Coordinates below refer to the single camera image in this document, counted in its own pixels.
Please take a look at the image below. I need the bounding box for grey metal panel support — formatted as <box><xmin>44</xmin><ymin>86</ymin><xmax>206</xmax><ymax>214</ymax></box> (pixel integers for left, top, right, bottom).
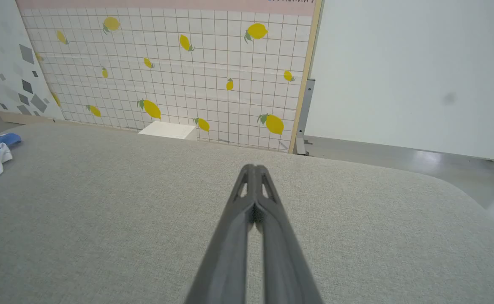
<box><xmin>295</xmin><ymin>78</ymin><xmax>316</xmax><ymax>156</ymax></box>

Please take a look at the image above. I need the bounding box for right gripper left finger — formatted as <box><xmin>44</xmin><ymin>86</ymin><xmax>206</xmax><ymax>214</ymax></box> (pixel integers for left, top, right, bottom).
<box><xmin>186</xmin><ymin>164</ymin><xmax>256</xmax><ymax>304</ymax></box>

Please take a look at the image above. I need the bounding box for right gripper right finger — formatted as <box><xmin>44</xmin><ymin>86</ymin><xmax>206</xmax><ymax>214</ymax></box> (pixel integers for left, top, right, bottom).
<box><xmin>255</xmin><ymin>164</ymin><xmax>323</xmax><ymax>304</ymax></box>

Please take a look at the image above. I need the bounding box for grey terrazzo pattern panel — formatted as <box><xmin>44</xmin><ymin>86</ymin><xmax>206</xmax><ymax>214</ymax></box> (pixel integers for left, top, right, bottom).
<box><xmin>0</xmin><ymin>0</ymin><xmax>65</xmax><ymax>122</ymax></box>

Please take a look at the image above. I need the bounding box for lemon print grid panel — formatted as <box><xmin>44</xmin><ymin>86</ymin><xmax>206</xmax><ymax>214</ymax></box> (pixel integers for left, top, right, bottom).
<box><xmin>15</xmin><ymin>0</ymin><xmax>324</xmax><ymax>154</ymax></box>

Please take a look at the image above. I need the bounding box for white box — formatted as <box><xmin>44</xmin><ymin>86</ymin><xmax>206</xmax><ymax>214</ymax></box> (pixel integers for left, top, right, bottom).
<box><xmin>138</xmin><ymin>121</ymin><xmax>198</xmax><ymax>141</ymax></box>

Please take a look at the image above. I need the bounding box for white partition panel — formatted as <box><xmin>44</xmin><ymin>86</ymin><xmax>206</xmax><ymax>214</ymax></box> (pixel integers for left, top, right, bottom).
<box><xmin>304</xmin><ymin>0</ymin><xmax>494</xmax><ymax>163</ymax></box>

